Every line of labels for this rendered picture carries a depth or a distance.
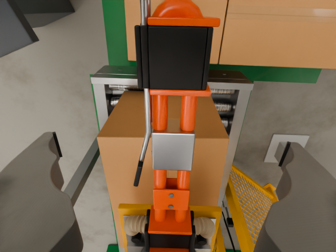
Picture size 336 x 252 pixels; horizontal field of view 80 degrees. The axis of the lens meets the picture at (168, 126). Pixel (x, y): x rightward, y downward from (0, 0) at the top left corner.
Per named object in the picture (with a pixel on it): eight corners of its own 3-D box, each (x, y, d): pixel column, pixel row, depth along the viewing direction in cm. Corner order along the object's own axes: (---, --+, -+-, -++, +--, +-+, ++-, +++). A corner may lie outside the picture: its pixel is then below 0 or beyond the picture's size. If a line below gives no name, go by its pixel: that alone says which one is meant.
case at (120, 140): (199, 183, 125) (209, 250, 90) (134, 182, 126) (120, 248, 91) (209, 90, 94) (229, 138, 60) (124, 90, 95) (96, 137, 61)
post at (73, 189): (114, 128, 170) (52, 251, 84) (106, 127, 170) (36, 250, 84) (113, 121, 167) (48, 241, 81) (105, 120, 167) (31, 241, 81)
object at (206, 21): (205, 83, 29) (210, 97, 24) (153, 82, 29) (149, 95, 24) (212, 16, 24) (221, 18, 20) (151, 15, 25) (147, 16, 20)
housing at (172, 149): (191, 153, 35) (193, 171, 32) (153, 152, 36) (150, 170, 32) (195, 118, 32) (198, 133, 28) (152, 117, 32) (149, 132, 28)
